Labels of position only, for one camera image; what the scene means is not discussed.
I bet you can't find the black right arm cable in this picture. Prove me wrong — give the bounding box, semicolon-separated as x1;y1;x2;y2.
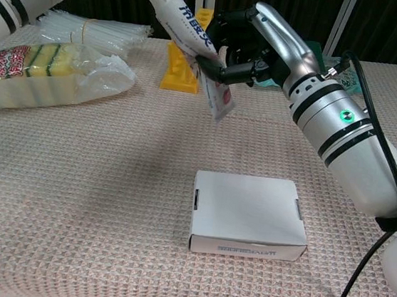
298;48;397;297

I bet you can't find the bundle of clear plastic tubes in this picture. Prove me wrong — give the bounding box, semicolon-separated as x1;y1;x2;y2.
33;8;155;62

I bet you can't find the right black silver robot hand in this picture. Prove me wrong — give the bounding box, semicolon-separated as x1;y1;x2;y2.
191;0;332;97

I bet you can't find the white toothpaste tube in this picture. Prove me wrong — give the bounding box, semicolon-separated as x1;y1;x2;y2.
127;0;247;126

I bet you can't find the pink woven tablecloth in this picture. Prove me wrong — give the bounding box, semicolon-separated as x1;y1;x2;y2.
0;17;397;297

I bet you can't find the yellow test tube rack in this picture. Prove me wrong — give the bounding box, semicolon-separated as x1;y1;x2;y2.
159;4;216;95

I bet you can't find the blue plastic sponge package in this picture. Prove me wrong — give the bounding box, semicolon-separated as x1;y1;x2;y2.
254;46;368;100

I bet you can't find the clear bag of yellow sponges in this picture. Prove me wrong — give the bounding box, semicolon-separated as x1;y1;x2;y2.
0;33;140;125

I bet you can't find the white cardboard box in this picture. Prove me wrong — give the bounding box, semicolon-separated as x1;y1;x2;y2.
186;169;316;266

